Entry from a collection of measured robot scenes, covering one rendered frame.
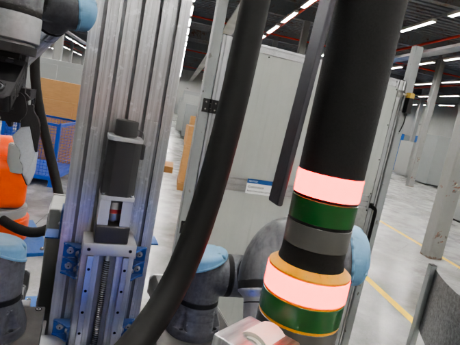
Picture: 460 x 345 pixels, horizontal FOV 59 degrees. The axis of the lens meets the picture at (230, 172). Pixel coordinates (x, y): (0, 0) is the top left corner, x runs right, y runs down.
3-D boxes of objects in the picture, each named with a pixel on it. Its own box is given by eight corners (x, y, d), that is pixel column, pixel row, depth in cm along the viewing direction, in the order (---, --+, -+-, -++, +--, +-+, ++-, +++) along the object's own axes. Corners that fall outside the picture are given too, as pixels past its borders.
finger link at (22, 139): (50, 174, 69) (34, 120, 67) (46, 181, 64) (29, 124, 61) (31, 179, 69) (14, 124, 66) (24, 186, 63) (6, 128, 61)
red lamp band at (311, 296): (324, 319, 19) (330, 294, 18) (248, 282, 21) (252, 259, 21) (357, 296, 22) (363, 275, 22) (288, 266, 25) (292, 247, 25)
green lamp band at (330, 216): (337, 235, 19) (343, 209, 19) (276, 213, 21) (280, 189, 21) (362, 226, 21) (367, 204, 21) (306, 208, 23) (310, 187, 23)
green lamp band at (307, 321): (318, 345, 19) (324, 321, 19) (243, 304, 21) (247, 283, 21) (352, 317, 22) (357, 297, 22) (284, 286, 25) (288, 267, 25)
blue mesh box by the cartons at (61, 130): (-8, 178, 612) (0, 113, 598) (27, 166, 736) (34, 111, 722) (52, 187, 622) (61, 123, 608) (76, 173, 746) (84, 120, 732)
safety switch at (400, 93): (392, 131, 230) (402, 90, 227) (387, 130, 234) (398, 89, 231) (405, 133, 233) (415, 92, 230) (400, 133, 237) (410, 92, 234)
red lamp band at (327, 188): (344, 207, 19) (350, 181, 18) (281, 188, 21) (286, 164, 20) (368, 202, 21) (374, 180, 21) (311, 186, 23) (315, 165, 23)
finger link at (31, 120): (48, 148, 64) (31, 92, 62) (46, 150, 63) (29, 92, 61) (16, 155, 63) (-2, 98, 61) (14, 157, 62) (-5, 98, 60)
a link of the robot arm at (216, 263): (174, 283, 116) (182, 238, 114) (219, 286, 120) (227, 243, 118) (179, 304, 105) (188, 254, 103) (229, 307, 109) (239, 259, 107)
